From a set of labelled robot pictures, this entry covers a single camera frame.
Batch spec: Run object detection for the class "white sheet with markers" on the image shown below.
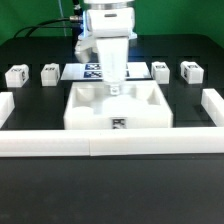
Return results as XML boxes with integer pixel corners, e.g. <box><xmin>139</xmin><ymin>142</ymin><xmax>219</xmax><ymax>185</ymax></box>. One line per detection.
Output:
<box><xmin>61</xmin><ymin>62</ymin><xmax>151</xmax><ymax>81</ymax></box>

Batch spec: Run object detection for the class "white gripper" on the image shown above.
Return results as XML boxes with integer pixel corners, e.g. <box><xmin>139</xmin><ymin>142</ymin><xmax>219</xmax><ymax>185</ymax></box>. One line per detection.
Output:
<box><xmin>96</xmin><ymin>37</ymin><xmax>129</xmax><ymax>86</ymax></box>

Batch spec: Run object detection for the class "black cable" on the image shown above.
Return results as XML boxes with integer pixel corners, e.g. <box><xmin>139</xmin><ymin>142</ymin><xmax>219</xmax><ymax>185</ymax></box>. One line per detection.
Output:
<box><xmin>13</xmin><ymin>16</ymin><xmax>83</xmax><ymax>38</ymax></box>

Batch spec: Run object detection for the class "white front fence bar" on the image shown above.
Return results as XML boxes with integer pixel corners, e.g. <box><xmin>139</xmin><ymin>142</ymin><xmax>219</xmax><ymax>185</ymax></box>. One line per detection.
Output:
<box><xmin>0</xmin><ymin>127</ymin><xmax>224</xmax><ymax>157</ymax></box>

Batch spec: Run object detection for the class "white left fence block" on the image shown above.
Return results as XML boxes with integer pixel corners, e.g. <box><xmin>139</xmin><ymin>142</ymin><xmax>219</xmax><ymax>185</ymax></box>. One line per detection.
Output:
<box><xmin>0</xmin><ymin>92</ymin><xmax>15</xmax><ymax>128</ymax></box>

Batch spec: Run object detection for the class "white fence block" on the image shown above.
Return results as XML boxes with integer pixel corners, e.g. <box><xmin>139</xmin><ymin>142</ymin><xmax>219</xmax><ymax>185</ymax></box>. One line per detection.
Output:
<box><xmin>0</xmin><ymin>92</ymin><xmax>15</xmax><ymax>128</ymax></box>
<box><xmin>201</xmin><ymin>89</ymin><xmax>224</xmax><ymax>127</ymax></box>

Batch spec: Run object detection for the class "white right fence block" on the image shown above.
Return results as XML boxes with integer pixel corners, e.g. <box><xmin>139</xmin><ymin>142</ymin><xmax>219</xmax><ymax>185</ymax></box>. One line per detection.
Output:
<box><xmin>201</xmin><ymin>89</ymin><xmax>224</xmax><ymax>127</ymax></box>

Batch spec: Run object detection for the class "white square tabletop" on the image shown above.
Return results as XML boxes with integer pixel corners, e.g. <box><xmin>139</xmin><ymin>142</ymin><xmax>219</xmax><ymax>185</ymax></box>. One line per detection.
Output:
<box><xmin>64</xmin><ymin>80</ymin><xmax>173</xmax><ymax>130</ymax></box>

